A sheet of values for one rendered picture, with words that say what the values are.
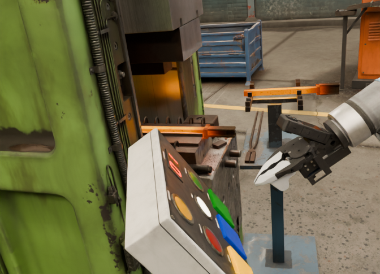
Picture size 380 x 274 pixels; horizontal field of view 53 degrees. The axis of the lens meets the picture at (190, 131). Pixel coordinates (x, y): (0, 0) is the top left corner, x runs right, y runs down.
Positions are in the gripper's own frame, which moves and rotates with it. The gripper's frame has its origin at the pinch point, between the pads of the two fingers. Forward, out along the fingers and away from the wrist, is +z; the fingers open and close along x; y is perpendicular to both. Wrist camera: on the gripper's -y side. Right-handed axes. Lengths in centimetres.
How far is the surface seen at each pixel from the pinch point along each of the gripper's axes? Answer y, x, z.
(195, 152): 3.3, 36.0, 13.0
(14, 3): -60, 25, 21
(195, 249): -14.7, -27.2, 11.3
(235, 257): -2.4, -19.4, 10.2
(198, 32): -23, 50, -10
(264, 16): 198, 800, -181
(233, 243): -0.6, -13.8, 10.3
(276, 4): 187, 783, -214
